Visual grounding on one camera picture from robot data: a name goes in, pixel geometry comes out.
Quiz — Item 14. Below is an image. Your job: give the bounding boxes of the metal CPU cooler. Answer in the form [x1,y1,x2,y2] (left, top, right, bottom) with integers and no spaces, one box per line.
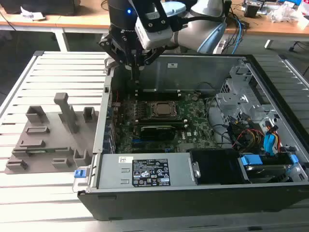
[243,3,262,18]

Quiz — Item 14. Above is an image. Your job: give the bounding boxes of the hard disk in blue carrier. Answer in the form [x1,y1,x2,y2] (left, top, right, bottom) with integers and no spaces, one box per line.
[238,154,300,184]

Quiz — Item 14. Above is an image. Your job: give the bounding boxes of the light blue flat wire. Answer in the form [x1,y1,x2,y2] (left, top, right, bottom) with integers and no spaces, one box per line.
[263,122,282,157]

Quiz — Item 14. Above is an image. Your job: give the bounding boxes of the wooden desk, white frame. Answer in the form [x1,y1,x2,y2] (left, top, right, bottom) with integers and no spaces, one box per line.
[0,0,309,53]

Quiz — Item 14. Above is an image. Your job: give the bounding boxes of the black desktop box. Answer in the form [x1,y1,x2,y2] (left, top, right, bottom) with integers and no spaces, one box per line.
[224,0,233,17]

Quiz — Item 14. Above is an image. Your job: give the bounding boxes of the silver metal drive cage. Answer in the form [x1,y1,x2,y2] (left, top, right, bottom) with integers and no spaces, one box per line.
[207,65,283,136]

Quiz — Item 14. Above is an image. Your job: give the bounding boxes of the white wrist camera, black bracket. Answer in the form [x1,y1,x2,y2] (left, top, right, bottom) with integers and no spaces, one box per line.
[134,0,175,51]

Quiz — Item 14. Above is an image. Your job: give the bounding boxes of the grey power supply unit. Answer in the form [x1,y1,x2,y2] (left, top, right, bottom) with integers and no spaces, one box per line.
[96,153,198,190]

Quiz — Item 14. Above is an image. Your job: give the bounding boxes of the white crumpled paper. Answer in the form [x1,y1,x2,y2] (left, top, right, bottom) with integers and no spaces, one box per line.
[20,6,37,18]

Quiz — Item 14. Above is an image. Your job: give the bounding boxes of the black monitor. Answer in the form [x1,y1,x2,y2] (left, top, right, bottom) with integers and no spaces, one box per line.
[4,0,76,15]

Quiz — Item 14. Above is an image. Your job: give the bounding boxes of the red yellow black wire bundle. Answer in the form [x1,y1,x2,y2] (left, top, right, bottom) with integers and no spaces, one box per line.
[238,129,265,148]

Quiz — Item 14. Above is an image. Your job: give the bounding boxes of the white carton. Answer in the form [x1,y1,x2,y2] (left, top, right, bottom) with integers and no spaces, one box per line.
[296,0,309,31]

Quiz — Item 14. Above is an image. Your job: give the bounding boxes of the metal CPU socket cover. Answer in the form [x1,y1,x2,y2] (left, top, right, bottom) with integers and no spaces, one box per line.
[144,100,183,121]

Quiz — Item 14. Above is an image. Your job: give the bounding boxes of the green RAM stick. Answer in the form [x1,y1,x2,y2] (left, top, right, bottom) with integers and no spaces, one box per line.
[24,149,71,155]

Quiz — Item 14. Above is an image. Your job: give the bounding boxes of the clear plastic bags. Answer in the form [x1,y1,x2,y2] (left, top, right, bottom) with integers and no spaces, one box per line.
[268,4,301,24]

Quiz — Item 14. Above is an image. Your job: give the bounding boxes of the grey parts rack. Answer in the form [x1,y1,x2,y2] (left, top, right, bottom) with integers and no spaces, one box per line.
[4,92,100,175]

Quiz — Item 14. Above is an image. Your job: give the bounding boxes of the silver chipset heat sink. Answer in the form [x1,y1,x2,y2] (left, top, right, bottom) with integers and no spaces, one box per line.
[180,143,196,152]

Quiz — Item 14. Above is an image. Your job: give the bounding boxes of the blue network cable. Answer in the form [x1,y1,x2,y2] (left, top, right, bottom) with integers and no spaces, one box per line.
[231,16,246,55]

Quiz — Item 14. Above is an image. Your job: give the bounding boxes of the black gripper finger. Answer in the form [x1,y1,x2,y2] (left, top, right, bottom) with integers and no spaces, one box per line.
[98,33,137,83]
[135,46,167,84]

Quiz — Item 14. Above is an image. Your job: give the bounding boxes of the black camera cable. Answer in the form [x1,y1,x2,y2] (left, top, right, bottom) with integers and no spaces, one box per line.
[177,14,226,25]

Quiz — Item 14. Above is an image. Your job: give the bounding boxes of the black plastic shroud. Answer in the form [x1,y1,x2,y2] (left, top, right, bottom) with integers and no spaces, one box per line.
[187,148,251,186]

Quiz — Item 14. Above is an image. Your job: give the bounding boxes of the silver CPU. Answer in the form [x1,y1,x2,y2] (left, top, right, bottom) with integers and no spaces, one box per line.
[155,102,179,116]

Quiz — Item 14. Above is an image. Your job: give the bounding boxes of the white power strip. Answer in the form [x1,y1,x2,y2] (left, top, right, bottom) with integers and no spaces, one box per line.
[213,39,227,54]

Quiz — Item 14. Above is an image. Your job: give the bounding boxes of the black and grey PC case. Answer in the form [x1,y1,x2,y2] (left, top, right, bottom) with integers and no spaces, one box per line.
[72,52,309,222]

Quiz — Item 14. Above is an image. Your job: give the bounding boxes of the green motherboard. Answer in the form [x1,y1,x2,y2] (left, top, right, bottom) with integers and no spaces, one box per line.
[112,91,219,155]

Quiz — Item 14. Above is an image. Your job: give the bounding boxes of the black graphics card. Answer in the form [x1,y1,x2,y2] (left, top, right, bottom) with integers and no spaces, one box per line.
[139,125,178,141]

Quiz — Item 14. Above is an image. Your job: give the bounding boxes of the RAM slot with white clips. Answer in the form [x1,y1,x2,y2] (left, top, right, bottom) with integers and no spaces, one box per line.
[135,123,189,128]
[135,94,182,98]
[135,89,182,93]
[135,118,189,123]

